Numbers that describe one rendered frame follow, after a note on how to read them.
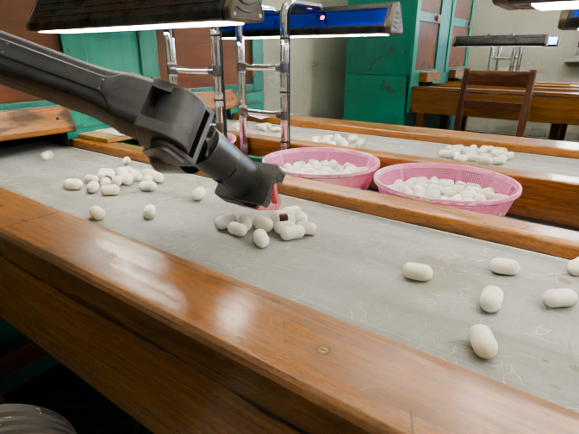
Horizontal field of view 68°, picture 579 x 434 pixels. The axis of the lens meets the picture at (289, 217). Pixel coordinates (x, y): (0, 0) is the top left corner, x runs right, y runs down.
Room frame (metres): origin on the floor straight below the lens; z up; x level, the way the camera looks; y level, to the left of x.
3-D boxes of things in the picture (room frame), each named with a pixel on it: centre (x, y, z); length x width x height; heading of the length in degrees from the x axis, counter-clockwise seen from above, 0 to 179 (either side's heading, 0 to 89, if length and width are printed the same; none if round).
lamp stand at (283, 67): (1.28, 0.03, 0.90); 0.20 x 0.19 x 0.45; 54
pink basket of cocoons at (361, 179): (0.96, -0.07, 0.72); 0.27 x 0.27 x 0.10
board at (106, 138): (1.34, 0.46, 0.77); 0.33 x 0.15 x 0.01; 144
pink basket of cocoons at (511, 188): (0.79, -0.30, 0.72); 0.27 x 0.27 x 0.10
